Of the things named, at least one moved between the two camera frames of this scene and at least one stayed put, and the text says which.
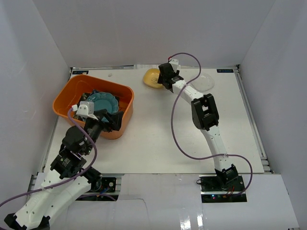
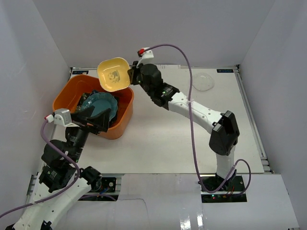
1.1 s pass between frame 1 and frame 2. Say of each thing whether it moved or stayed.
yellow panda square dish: moved
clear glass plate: stayed
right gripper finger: moved
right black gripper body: moved
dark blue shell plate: stayed
